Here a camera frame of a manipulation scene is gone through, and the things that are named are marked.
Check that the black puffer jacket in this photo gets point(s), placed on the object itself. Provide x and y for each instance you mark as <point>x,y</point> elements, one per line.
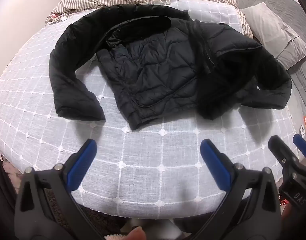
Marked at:
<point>155,75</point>

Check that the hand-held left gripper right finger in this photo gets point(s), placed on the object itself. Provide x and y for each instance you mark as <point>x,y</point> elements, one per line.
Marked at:
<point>215,165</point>

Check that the grey white-grid blanket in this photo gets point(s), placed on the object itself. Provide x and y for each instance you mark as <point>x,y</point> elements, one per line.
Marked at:
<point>143,167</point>

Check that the person's left hand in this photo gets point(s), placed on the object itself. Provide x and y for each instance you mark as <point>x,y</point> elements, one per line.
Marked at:
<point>136,233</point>

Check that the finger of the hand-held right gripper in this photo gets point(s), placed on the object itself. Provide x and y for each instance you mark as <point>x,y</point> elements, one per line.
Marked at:
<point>280,147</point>
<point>304,147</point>

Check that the grey pillow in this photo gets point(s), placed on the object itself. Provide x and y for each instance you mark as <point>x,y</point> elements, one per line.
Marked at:
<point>270,30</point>

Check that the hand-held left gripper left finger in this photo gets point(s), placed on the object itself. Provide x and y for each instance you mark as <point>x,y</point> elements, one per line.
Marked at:
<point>81,165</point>

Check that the orange label tag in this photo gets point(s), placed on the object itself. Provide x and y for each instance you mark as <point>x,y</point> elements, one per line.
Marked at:
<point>305,123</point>

